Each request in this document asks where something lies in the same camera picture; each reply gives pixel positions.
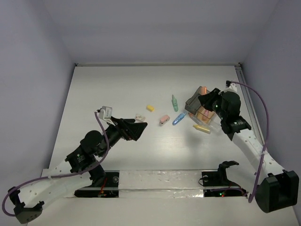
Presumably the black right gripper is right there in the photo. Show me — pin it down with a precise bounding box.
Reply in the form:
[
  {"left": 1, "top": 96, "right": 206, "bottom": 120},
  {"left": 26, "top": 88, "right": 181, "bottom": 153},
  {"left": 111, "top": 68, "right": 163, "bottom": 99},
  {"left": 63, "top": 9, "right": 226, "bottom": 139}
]
[{"left": 198, "top": 88, "right": 226, "bottom": 120}]

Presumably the orange highlighter pen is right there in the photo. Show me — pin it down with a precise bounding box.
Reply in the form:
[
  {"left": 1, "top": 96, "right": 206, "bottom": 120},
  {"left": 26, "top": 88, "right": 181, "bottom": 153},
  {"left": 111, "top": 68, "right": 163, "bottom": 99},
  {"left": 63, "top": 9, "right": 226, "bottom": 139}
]
[{"left": 201, "top": 86, "right": 207, "bottom": 95}]

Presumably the blue highlighter pen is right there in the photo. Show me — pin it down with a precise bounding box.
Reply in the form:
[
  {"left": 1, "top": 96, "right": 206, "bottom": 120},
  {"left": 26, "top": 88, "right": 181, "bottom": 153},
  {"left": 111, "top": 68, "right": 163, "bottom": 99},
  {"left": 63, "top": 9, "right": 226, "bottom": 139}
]
[{"left": 172, "top": 112, "right": 186, "bottom": 126}]

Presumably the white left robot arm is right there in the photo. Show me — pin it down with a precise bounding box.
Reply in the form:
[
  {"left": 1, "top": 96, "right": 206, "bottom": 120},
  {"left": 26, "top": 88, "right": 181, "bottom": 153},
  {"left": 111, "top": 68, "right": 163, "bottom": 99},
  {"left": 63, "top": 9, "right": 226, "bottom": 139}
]
[{"left": 2, "top": 117, "right": 148, "bottom": 224}]

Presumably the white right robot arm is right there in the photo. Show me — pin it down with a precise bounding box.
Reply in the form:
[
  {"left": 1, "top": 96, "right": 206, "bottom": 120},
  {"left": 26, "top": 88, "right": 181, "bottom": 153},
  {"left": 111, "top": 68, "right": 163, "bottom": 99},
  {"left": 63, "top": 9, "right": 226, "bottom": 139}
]
[{"left": 198, "top": 89, "right": 299, "bottom": 213}]

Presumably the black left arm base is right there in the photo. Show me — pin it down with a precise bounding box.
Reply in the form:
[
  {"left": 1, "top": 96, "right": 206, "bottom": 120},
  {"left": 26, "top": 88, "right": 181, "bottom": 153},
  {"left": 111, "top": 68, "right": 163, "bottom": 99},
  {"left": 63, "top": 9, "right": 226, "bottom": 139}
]
[{"left": 74, "top": 170, "right": 119, "bottom": 198}]

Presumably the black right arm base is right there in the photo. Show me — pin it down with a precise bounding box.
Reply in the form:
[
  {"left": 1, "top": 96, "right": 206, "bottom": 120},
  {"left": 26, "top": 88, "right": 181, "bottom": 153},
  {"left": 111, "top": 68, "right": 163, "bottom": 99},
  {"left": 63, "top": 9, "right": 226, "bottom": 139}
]
[{"left": 198, "top": 161, "right": 248, "bottom": 197}]

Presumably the grey boxed eraser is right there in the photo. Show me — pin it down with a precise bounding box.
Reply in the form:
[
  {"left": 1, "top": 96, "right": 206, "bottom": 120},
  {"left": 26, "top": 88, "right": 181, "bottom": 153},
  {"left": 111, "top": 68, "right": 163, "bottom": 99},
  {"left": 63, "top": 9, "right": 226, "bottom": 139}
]
[{"left": 135, "top": 114, "right": 146, "bottom": 122}]

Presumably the smoky grey plastic container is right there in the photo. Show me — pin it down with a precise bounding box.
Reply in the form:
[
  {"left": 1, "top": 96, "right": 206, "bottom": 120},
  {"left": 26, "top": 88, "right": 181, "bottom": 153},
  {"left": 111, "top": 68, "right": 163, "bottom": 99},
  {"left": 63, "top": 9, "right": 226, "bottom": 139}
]
[{"left": 184, "top": 86, "right": 202, "bottom": 115}]

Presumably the yellow eraser block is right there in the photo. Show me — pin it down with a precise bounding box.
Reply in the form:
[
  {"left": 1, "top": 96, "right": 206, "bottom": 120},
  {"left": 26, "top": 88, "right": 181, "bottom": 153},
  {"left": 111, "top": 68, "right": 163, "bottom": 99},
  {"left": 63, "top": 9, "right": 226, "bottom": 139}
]
[{"left": 146, "top": 105, "right": 155, "bottom": 112}]

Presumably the clear plastic container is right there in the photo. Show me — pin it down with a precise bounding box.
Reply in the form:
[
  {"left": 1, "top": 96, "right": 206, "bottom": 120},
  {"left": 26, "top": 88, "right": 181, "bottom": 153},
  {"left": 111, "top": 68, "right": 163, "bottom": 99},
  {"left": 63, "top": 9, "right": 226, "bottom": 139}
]
[{"left": 188, "top": 113, "right": 221, "bottom": 132}]

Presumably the pink mini stapler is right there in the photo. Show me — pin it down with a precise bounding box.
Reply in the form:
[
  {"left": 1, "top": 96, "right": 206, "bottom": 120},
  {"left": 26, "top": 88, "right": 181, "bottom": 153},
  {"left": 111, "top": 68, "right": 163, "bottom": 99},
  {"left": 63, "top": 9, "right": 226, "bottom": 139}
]
[{"left": 159, "top": 115, "right": 170, "bottom": 125}]

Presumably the yellow highlighter pen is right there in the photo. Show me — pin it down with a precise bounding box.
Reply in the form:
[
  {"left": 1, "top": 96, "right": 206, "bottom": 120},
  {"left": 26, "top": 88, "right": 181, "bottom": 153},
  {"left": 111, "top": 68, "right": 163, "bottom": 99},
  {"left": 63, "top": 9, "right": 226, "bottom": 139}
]
[{"left": 193, "top": 124, "right": 211, "bottom": 134}]

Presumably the green highlighter pen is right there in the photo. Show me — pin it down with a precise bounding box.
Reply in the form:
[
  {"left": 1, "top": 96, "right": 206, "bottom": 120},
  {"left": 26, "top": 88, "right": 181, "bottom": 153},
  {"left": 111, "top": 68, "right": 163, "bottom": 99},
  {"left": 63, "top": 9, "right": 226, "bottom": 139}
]
[{"left": 172, "top": 95, "right": 178, "bottom": 112}]

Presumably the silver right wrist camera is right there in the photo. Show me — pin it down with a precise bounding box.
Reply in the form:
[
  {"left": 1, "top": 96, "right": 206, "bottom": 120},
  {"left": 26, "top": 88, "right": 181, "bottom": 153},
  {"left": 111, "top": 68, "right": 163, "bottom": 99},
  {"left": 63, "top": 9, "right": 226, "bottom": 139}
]
[{"left": 224, "top": 80, "right": 237, "bottom": 93}]

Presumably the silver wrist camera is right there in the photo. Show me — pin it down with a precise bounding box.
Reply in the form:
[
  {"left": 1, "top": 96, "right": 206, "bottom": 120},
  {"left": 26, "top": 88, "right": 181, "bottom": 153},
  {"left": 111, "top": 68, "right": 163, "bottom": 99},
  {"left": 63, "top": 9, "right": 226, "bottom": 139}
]
[
  {"left": 96, "top": 106, "right": 112, "bottom": 123},
  {"left": 224, "top": 80, "right": 237, "bottom": 93}
]

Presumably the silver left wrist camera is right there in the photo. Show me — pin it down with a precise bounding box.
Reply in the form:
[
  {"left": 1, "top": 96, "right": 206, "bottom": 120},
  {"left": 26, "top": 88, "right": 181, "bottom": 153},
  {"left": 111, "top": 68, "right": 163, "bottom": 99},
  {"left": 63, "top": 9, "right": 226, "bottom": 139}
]
[{"left": 96, "top": 106, "right": 112, "bottom": 123}]

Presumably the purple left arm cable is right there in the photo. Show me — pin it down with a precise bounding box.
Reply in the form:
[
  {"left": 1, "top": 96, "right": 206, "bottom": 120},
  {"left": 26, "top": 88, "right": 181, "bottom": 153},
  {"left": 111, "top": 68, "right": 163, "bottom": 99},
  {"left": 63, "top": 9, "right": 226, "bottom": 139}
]
[{"left": 1, "top": 112, "right": 110, "bottom": 217}]

